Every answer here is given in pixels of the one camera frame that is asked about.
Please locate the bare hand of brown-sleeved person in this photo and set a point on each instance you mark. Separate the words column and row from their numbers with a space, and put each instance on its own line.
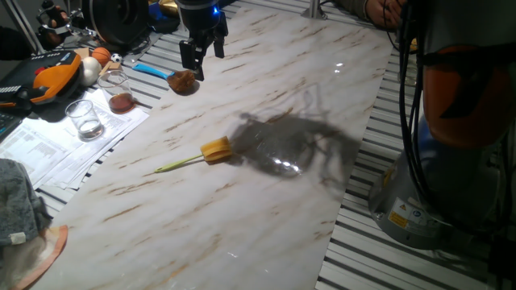
column 383, row 12

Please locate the black-sleeved forearm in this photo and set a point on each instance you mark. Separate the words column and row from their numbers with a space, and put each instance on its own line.
column 14, row 44

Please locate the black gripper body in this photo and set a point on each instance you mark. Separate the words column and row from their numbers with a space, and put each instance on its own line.
column 201, row 20

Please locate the marble pattern sheet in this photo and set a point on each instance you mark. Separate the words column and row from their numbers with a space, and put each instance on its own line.
column 242, row 221

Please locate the empty clear glass cup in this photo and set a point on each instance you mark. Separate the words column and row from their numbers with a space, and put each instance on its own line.
column 86, row 125

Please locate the small wooden block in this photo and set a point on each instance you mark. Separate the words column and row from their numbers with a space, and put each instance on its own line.
column 111, row 67
column 82, row 52

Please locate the gold shiny object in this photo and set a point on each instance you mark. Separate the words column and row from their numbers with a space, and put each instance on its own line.
column 168, row 7

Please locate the black keyboard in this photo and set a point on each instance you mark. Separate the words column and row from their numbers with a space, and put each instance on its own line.
column 8, row 125

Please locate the black round spool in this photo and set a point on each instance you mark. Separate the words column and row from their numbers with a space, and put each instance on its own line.
column 117, row 20

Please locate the brown-sleeved forearm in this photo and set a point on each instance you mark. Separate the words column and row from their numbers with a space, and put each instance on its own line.
column 352, row 6

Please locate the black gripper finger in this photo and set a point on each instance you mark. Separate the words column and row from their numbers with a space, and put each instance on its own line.
column 188, row 54
column 219, row 46

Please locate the white ball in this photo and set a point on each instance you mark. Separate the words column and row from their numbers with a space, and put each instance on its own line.
column 90, row 70

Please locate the small soccer ball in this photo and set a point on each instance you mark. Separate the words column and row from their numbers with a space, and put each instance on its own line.
column 116, row 58

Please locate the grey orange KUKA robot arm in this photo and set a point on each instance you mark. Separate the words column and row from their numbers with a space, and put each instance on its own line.
column 463, row 100

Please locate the grey folded towel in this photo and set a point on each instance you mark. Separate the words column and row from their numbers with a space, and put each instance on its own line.
column 20, row 201

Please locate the aluminium frame post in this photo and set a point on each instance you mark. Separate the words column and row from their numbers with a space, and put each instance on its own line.
column 314, row 10
column 24, row 26

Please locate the printed white paper sheets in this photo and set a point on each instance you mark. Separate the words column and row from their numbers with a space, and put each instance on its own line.
column 40, row 153

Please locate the small yellow object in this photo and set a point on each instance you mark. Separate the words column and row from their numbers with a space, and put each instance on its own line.
column 413, row 45

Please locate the orange black teach pendant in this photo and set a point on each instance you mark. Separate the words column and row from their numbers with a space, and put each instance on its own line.
column 52, row 76

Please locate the glass cup with brown liquid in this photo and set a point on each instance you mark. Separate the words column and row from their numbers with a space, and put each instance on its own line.
column 121, row 102

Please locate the small orange basketball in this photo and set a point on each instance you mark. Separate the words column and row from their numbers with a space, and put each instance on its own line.
column 101, row 56

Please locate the pink plate orange rim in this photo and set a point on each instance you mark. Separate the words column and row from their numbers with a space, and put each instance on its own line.
column 44, row 258

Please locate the blue cloth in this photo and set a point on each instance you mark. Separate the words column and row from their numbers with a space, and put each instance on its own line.
column 161, row 22

